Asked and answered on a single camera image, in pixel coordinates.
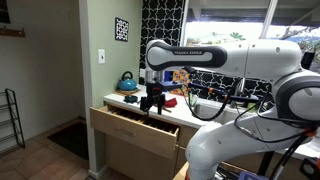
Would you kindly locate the dark teal small dish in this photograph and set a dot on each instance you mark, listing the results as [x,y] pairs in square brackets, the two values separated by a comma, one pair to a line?
[131,98]

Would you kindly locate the blue purple box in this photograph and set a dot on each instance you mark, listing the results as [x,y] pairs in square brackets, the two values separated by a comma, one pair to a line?
[251,176]

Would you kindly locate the wooden cutlery organiser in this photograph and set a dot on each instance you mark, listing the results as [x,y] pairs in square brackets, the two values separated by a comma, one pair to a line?
[125,115]
[160,126]

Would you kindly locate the green sponge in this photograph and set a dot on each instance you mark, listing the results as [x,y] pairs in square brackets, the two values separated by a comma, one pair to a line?
[251,106]

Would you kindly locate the blue container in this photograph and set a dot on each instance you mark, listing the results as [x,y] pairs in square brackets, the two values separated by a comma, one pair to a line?
[167,76]

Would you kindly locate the black device with orange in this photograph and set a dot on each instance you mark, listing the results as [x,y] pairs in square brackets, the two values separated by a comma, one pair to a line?
[308,168]

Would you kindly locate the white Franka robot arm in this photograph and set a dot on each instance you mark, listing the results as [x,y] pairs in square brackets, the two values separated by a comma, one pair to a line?
[266,56]

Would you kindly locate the light wood base cabinet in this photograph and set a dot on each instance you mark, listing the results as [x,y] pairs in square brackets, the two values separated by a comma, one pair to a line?
[133,163]

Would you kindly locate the white wall outlet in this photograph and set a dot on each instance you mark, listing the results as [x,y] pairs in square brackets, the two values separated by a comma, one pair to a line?
[142,72]

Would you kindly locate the wooden kettle trivet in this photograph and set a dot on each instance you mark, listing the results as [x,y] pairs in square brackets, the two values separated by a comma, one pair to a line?
[126,92]

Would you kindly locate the black white patterned wall tile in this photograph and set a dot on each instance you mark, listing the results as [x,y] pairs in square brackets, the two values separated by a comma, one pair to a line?
[122,29]

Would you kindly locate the wooden coat hook rail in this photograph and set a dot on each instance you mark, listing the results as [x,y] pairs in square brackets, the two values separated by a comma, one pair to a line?
[12,32]

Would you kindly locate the light wooden platform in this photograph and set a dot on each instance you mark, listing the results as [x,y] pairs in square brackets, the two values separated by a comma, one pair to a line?
[181,172]

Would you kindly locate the steel kitchen sink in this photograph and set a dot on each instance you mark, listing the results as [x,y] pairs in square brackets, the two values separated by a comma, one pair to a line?
[206,110]

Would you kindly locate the black metal shoe rack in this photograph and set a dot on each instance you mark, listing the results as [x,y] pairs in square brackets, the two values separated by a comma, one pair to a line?
[15,116]

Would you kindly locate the light wood kitchen drawer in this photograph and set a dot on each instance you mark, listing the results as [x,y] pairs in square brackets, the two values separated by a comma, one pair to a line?
[133,136]

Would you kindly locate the colourful patterned pot holder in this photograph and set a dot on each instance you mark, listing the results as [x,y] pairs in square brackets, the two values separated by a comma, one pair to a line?
[181,81]

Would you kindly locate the metal kitchen faucet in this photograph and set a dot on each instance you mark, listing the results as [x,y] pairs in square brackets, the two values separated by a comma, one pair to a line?
[241,86]

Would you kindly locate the kitchen window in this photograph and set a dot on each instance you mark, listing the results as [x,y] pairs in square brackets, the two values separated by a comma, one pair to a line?
[206,31]

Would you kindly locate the teal kettle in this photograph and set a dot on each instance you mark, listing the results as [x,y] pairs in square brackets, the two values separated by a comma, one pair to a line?
[127,84]

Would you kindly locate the red knitted cloth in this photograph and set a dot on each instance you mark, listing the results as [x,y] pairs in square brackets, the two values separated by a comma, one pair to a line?
[171,102]

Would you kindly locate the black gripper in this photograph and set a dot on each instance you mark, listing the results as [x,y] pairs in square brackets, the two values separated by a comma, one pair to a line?
[156,91]

